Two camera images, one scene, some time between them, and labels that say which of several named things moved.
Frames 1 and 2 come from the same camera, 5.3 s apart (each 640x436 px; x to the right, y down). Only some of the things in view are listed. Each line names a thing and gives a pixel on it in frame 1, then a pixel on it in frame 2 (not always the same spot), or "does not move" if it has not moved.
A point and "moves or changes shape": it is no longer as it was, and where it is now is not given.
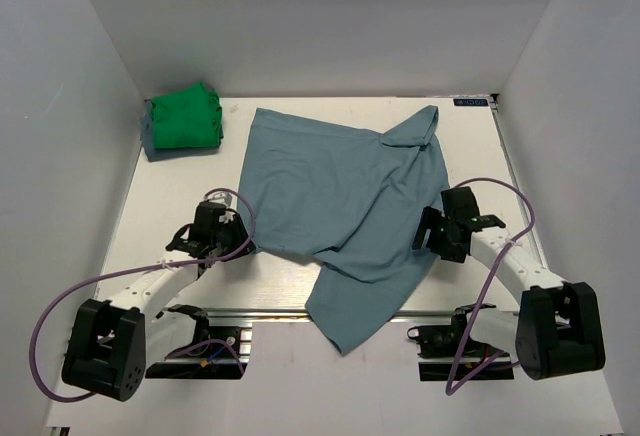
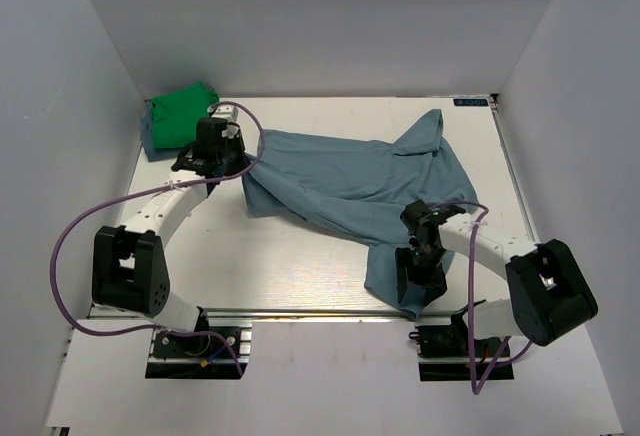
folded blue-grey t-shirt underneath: [148, 137] does not move
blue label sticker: [470, 102] does not move
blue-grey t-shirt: [352, 203] moves or changes shape
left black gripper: [238, 228] to [243, 162]
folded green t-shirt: [187, 119] does not move
